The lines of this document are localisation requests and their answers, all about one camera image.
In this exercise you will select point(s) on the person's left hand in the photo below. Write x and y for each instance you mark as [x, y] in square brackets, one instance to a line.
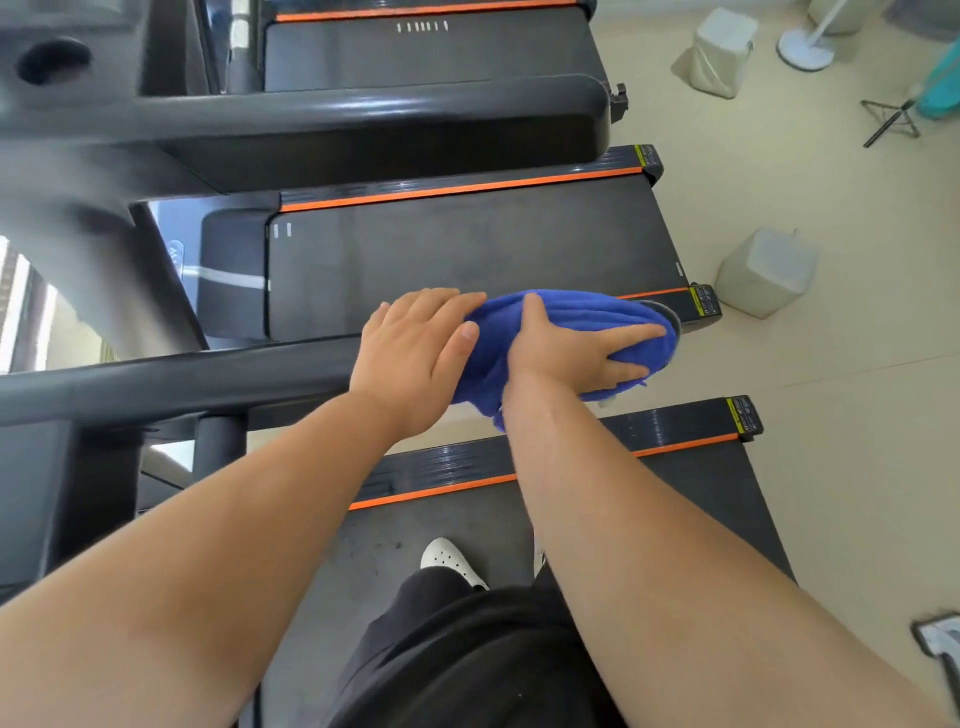
[405, 367]

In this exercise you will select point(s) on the person's right hand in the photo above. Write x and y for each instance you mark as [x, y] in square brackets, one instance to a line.
[555, 352]

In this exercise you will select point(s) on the blue cleaning cloth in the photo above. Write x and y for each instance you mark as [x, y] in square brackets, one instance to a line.
[585, 307]

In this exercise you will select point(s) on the person's right forearm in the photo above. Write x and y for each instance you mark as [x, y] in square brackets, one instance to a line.
[675, 600]

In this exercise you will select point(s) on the person's left forearm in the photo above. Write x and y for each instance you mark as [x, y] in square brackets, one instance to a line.
[187, 585]

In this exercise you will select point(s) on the neighbouring black treadmill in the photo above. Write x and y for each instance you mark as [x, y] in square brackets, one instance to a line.
[450, 247]

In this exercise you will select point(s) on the person's left white clog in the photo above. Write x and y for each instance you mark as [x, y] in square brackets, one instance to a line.
[450, 559]

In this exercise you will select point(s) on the person's white clog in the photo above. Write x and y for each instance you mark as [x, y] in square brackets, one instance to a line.
[450, 559]
[538, 559]

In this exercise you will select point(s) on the person's right white clog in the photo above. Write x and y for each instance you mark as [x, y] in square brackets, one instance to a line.
[538, 559]

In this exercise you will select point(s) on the person's black shorts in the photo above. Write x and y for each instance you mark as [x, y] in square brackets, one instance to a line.
[465, 660]

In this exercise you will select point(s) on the pale bin with white liner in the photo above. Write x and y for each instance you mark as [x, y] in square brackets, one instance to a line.
[724, 52]
[765, 274]

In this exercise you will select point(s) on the metal window track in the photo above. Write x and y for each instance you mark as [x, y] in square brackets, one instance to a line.
[34, 330]

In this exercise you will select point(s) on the white round fan base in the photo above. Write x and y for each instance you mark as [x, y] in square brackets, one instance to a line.
[806, 49]

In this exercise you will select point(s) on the black folding stand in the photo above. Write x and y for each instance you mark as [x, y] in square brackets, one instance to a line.
[889, 120]

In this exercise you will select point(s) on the teal cloth object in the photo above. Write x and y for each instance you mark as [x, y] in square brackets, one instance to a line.
[941, 86]

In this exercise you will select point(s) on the white device with black edge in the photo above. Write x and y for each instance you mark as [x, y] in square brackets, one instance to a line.
[941, 645]

